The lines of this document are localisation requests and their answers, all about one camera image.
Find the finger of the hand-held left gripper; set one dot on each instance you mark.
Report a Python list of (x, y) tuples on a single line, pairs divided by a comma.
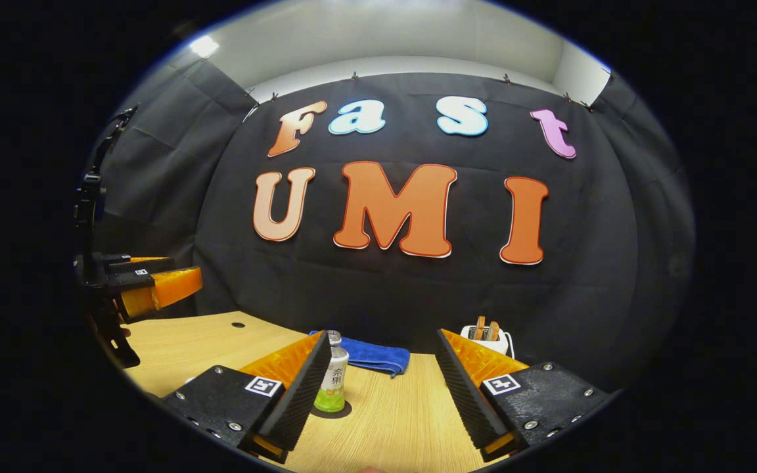
[(171, 289), (135, 265)]

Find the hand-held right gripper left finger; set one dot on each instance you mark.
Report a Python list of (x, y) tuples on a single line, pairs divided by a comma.
[(293, 401)]

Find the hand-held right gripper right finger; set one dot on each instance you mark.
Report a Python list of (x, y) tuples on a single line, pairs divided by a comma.
[(467, 401)]

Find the green labelled water bottle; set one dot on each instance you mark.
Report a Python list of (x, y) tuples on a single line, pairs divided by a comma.
[(332, 381)]

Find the dark brown round coaster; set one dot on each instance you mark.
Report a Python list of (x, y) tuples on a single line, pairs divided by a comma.
[(345, 410)]

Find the white toaster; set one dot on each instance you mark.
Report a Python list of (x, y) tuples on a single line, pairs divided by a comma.
[(500, 345)]

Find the toast slice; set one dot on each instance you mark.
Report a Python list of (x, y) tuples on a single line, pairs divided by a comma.
[(480, 327), (493, 330)]

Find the blue towel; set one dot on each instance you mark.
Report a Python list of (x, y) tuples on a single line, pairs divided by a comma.
[(378, 355)]

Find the black backdrop cloth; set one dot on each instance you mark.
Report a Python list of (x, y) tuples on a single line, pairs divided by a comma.
[(385, 289)]

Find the ceiling light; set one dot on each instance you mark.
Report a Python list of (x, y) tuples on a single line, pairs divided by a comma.
[(204, 46)]

